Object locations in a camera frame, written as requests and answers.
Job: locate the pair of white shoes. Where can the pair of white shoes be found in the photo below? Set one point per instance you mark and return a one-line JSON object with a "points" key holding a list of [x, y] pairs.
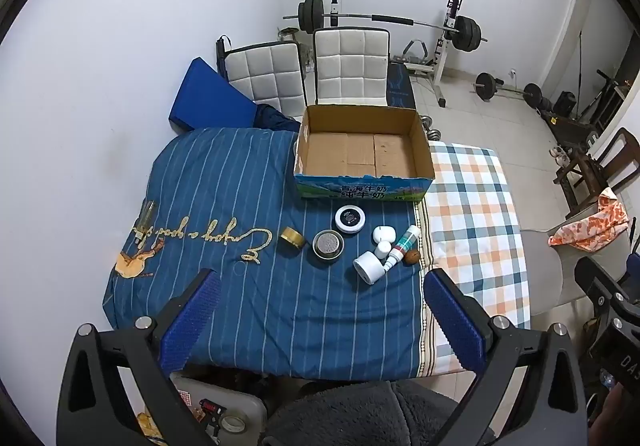
{"points": [[559, 154]]}

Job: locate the dark wooden chair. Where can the dark wooden chair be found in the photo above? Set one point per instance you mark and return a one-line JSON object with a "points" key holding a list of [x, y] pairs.
{"points": [[585, 174]]}

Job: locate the white earbud case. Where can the white earbud case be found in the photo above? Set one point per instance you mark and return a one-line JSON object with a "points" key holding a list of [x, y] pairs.
{"points": [[384, 232]]}

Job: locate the round metal tin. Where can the round metal tin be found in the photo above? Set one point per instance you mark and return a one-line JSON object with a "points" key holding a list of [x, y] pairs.
{"points": [[327, 246]]}

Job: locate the brown walnut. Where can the brown walnut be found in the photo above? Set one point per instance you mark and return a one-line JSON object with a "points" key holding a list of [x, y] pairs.
{"points": [[411, 257]]}

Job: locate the short barbell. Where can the short barbell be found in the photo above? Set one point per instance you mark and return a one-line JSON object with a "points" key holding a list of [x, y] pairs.
{"points": [[485, 86]]}

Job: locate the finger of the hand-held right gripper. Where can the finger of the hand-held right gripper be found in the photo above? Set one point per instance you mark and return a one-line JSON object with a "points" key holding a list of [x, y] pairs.
{"points": [[602, 291]]}

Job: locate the white bottle with green label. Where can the white bottle with green label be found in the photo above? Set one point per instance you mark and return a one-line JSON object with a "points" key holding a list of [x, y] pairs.
{"points": [[406, 241]]}

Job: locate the white jar with black lid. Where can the white jar with black lid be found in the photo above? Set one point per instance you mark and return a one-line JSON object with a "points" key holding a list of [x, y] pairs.
{"points": [[350, 218]]}

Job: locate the orange patterned cloth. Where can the orange patterned cloth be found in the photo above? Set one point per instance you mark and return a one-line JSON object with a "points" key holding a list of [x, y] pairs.
{"points": [[592, 223]]}

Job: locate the blue cushion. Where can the blue cushion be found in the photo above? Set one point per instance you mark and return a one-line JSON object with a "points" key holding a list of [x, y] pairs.
{"points": [[210, 96]]}

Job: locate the gold tape roll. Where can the gold tape roll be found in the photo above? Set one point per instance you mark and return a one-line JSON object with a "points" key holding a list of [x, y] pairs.
{"points": [[292, 238]]}

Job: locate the metal dumbbell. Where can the metal dumbbell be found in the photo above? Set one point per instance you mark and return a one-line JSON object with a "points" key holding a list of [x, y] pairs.
{"points": [[432, 129]]}

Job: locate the long barbell with black plates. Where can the long barbell with black plates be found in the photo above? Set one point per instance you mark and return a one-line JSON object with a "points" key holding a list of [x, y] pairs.
{"points": [[467, 31]]}

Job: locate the grey chair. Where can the grey chair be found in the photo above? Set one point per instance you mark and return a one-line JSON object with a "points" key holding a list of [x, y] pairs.
{"points": [[545, 271]]}

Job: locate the grey fleece clothing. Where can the grey fleece clothing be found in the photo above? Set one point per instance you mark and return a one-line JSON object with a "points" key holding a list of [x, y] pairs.
{"points": [[370, 416]]}

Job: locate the small white cap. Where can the small white cap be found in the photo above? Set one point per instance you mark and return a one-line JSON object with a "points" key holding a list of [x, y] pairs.
{"points": [[384, 249]]}

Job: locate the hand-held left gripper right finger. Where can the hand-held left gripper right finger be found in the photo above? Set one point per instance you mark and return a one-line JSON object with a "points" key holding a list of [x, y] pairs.
{"points": [[455, 321]]}

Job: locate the dark blue cloth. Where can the dark blue cloth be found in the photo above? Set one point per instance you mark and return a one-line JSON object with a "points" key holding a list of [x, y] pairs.
{"points": [[272, 119]]}

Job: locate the grey plastic stool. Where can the grey plastic stool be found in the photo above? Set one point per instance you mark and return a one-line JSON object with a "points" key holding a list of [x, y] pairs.
{"points": [[240, 401]]}

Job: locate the clear tape roll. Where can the clear tape roll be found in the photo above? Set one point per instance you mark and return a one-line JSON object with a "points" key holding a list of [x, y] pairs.
{"points": [[232, 423]]}

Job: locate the cardboard box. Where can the cardboard box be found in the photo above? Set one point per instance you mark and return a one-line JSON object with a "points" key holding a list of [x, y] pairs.
{"points": [[360, 151]]}

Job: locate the clear glass bottle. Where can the clear glass bottle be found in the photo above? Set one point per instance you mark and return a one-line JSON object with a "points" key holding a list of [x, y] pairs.
{"points": [[147, 216]]}

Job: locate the blue striped blanket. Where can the blue striped blanket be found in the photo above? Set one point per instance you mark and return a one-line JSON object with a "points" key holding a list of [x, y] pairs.
{"points": [[225, 176]]}

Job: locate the plaid bed sheet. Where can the plaid bed sheet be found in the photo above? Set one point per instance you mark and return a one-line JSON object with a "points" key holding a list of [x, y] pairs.
{"points": [[470, 206]]}

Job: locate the white padded chair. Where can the white padded chair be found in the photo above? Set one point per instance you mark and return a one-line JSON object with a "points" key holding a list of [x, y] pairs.
{"points": [[350, 66], [265, 76]]}

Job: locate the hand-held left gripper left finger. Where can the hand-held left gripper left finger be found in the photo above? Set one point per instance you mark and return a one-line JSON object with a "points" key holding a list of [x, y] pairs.
{"points": [[192, 321]]}

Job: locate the white round jar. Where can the white round jar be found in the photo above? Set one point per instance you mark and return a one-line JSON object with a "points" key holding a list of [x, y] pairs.
{"points": [[367, 267]]}

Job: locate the white weight bench rack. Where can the white weight bench rack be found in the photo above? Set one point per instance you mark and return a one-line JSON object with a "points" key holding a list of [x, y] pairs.
{"points": [[440, 71]]}

